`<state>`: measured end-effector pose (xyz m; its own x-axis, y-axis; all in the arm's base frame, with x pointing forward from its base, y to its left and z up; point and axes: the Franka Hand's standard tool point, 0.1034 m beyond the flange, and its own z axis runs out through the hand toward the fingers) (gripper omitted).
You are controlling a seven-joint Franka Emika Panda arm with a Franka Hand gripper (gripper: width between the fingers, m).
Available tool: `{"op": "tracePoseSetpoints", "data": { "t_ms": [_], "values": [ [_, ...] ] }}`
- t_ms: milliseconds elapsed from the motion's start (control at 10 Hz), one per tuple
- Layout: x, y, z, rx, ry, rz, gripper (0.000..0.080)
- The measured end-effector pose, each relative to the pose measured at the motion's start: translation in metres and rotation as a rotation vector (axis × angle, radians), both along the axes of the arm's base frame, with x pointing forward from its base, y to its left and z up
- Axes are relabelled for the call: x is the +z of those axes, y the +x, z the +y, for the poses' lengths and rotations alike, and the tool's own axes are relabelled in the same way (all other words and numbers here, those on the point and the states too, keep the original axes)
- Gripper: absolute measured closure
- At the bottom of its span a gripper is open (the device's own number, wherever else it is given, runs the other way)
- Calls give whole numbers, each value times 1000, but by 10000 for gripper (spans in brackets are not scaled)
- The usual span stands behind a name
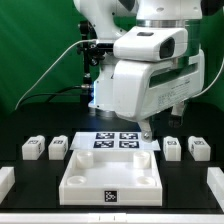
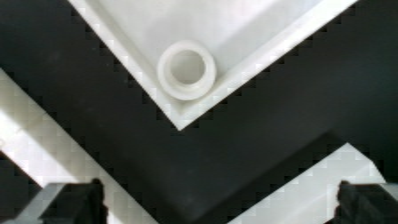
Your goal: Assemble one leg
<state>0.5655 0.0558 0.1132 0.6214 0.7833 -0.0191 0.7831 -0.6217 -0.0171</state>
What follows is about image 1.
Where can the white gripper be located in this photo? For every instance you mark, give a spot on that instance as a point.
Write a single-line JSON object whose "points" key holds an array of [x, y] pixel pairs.
{"points": [[142, 89]]}

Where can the white square tabletop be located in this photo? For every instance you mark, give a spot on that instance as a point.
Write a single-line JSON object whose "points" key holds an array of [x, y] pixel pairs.
{"points": [[111, 177]]}

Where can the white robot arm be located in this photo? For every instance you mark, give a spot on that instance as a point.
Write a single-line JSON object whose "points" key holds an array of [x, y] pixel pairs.
{"points": [[112, 19]]}

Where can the white sheet with markers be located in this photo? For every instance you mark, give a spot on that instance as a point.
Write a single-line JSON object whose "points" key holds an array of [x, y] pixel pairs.
{"points": [[111, 141]]}

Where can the white right obstacle block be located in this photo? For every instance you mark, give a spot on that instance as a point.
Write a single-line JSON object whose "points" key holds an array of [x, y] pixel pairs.
{"points": [[215, 181]]}

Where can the white obstacle block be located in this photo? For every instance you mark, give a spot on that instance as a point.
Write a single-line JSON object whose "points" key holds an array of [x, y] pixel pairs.
{"points": [[215, 181], [7, 180]]}

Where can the white left obstacle block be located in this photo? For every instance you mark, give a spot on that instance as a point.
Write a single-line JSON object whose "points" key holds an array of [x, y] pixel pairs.
{"points": [[7, 180]]}

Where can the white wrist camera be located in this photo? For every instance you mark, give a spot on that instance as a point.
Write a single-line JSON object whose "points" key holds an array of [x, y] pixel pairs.
{"points": [[151, 44]]}

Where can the black camera stand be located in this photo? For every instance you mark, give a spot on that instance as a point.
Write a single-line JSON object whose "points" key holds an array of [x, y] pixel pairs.
{"points": [[87, 46]]}

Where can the white front rail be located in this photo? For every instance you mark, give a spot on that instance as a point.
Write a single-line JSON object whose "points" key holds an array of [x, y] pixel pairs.
{"points": [[9, 218]]}

